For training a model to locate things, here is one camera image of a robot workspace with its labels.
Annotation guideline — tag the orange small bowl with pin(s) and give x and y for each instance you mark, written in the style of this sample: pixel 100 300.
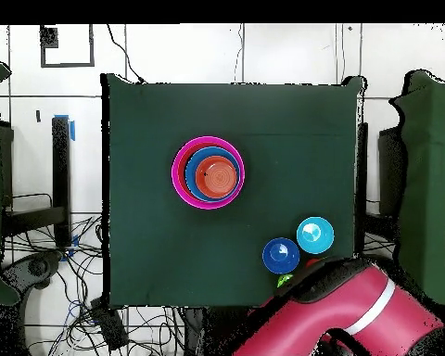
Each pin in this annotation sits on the orange small bowl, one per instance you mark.
pixel 217 177

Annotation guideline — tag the dark blue small bowl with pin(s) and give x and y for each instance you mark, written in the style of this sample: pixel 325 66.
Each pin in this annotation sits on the dark blue small bowl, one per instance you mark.
pixel 280 256

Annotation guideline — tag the light blue small bowl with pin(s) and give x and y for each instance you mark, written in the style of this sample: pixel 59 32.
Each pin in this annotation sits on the light blue small bowl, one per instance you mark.
pixel 315 235

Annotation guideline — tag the green plastic cup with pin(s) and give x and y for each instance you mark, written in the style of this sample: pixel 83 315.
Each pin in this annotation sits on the green plastic cup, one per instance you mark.
pixel 283 280

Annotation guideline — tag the orange plastic cup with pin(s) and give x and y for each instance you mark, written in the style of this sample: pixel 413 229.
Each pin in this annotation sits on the orange plastic cup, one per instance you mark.
pixel 312 262

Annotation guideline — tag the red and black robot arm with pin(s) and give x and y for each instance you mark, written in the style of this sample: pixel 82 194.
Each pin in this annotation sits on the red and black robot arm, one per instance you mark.
pixel 319 319

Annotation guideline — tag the blue medium bowl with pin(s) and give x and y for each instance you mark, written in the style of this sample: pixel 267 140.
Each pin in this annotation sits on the blue medium bowl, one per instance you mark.
pixel 190 178

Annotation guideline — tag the pink large bowl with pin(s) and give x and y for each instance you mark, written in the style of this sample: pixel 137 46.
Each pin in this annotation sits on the pink large bowl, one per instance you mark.
pixel 175 174

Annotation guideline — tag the dark green tablecloth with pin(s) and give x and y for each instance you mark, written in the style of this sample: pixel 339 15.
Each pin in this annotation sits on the dark green tablecloth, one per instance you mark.
pixel 152 129

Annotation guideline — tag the black power strip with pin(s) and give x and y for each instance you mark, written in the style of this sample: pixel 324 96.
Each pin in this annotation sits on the black power strip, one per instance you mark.
pixel 109 326

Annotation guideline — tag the black floor stand base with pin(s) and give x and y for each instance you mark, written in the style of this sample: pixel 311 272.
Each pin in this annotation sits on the black floor stand base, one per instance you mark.
pixel 37 267

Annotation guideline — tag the black post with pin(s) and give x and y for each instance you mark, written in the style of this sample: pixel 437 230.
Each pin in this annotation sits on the black post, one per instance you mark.
pixel 362 167

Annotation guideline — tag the black frame with blue tape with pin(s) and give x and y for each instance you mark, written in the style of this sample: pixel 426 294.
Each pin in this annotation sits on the black frame with blue tape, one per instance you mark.
pixel 61 167

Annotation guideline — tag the black square floor frame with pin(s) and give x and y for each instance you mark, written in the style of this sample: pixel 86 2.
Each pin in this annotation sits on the black square floor frame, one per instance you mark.
pixel 49 37

